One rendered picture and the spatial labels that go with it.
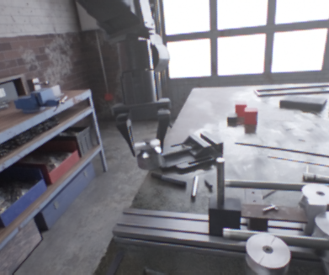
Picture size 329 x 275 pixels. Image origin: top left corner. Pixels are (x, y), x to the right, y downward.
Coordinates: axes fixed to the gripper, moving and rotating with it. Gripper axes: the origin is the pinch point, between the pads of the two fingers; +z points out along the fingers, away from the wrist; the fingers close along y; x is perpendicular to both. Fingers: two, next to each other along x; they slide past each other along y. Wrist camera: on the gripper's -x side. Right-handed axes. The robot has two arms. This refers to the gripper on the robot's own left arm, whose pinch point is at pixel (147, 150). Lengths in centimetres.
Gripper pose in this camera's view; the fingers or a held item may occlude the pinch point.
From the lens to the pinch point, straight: 46.2
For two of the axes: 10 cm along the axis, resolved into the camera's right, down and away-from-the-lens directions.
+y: -9.9, 1.2, -0.3
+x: 0.5, 2.3, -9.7
